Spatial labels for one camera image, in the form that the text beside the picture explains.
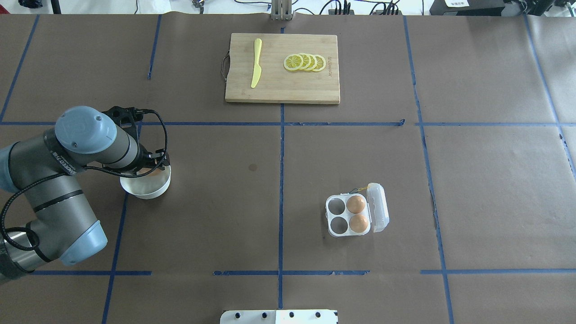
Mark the bamboo cutting board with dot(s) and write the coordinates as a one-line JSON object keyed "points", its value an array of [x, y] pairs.
{"points": [[277, 85]]}

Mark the brown egg lower in box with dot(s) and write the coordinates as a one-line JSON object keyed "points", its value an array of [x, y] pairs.
{"points": [[359, 223]]}

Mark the lemon slice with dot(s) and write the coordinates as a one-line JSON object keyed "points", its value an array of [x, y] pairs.
{"points": [[312, 63], [293, 62], [320, 63], [305, 60]]}

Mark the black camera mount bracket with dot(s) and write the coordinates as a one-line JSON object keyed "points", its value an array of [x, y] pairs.
{"points": [[127, 119]]}

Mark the brown egg in box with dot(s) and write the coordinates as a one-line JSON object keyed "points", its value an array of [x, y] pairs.
{"points": [[356, 204], [359, 223]]}

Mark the yellow plastic knife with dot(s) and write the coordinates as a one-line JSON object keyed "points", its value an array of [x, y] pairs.
{"points": [[257, 70]]}

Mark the white bowl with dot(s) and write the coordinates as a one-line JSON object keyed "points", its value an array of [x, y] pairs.
{"points": [[147, 187]]}

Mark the black box on desk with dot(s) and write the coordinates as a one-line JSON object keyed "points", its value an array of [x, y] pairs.
{"points": [[467, 8]]}

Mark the brown egg from bowl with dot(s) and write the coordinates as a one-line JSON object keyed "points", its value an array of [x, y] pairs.
{"points": [[156, 172]]}

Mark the brown egg upper in box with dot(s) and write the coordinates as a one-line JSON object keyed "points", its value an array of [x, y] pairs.
{"points": [[356, 204]]}

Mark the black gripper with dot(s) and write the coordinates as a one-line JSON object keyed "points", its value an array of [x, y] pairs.
{"points": [[147, 159]]}

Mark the clear plastic egg box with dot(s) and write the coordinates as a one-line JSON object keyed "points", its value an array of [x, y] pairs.
{"points": [[376, 210]]}

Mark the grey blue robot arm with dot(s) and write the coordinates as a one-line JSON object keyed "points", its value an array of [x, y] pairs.
{"points": [[48, 216]]}

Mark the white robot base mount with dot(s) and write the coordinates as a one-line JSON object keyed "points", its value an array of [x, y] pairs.
{"points": [[297, 316]]}

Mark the grey metal camera post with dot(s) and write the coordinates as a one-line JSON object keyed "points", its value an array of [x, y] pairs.
{"points": [[281, 10]]}

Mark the lemon slice front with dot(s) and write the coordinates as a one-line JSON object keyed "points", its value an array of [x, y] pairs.
{"points": [[293, 62]]}

